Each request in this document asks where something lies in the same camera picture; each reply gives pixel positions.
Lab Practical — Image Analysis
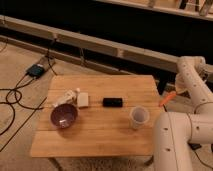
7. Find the orange pepper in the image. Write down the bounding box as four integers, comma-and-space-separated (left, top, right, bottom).
159, 91, 176, 107

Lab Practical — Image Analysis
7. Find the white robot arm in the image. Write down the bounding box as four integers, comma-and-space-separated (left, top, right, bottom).
154, 56, 213, 171

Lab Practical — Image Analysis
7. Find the black rectangular box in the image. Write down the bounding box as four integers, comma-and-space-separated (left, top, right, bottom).
103, 98, 123, 107

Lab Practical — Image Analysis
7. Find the white square block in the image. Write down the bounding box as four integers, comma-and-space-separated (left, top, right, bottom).
77, 92, 89, 108

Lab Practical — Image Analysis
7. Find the white plastic bottle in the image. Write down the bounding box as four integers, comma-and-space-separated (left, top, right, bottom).
52, 88, 80, 107

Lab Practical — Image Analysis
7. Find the wooden table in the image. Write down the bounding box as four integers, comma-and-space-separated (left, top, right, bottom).
30, 75, 162, 157

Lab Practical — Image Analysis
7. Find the translucent plastic cup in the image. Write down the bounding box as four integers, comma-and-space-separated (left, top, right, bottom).
129, 106, 150, 130

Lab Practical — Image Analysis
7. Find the purple bowl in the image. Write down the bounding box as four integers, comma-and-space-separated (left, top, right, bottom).
50, 104, 78, 129

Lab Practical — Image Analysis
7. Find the black power adapter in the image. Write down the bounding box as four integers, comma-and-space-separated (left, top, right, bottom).
26, 64, 45, 79

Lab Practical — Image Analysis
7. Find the black floor cable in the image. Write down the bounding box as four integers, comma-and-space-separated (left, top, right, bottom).
0, 49, 58, 153

